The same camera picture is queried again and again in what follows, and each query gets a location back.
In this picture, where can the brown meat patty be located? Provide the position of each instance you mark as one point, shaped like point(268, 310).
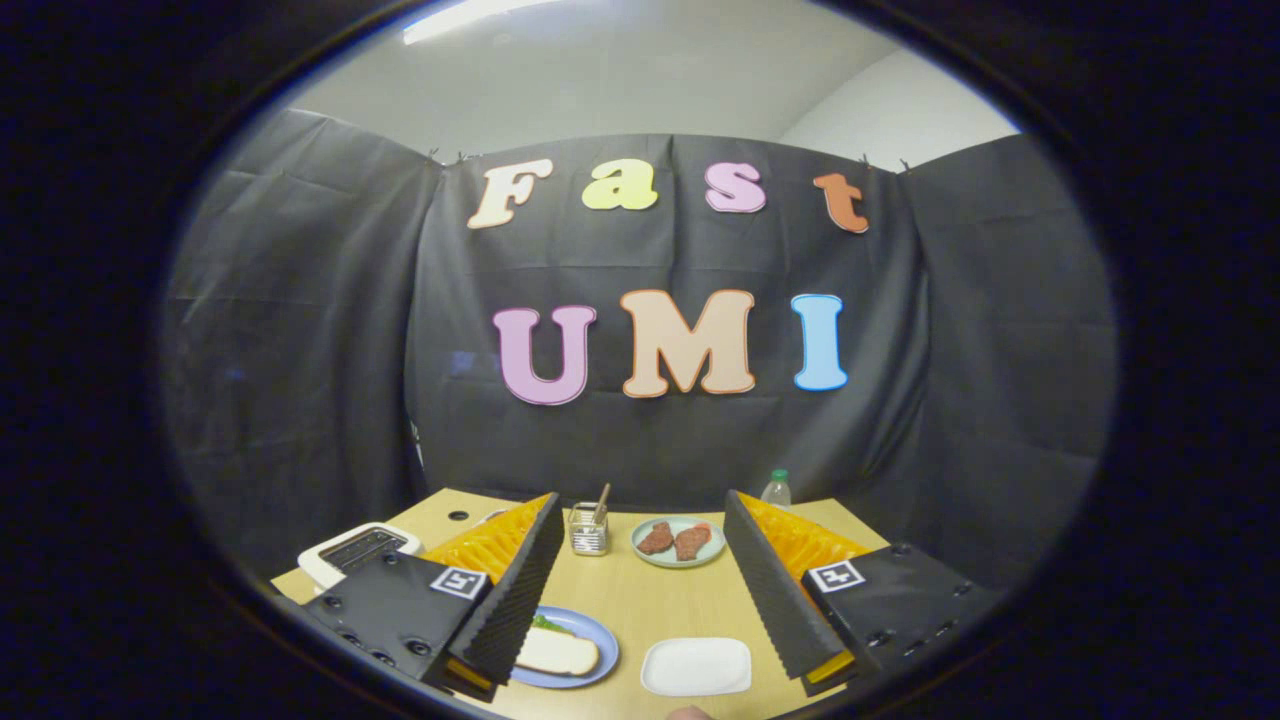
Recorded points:
point(655, 538)
point(692, 542)

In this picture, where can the blue round plate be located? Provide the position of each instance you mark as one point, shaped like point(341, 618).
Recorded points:
point(600, 635)

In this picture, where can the black backdrop cloth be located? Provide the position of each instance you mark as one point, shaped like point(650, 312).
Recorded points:
point(300, 350)

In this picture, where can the white rectangular plate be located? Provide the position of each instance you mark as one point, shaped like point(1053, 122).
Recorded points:
point(695, 667)

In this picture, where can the ceiling light panel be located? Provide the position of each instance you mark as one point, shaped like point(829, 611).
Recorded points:
point(470, 18)

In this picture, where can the pale green plate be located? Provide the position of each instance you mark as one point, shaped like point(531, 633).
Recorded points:
point(678, 562)

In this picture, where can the green lettuce leaf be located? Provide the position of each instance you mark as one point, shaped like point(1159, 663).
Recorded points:
point(545, 622)

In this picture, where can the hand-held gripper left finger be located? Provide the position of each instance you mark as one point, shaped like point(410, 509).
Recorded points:
point(520, 600)

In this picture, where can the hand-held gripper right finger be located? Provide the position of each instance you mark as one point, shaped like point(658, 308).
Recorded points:
point(775, 600)

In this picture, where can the white toaster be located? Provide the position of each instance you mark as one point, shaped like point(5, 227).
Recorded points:
point(320, 570)

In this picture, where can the clear plastic water bottle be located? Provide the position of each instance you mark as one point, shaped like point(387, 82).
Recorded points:
point(776, 492)

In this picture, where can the toasted bread slice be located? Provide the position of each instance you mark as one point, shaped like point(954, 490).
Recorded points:
point(560, 652)

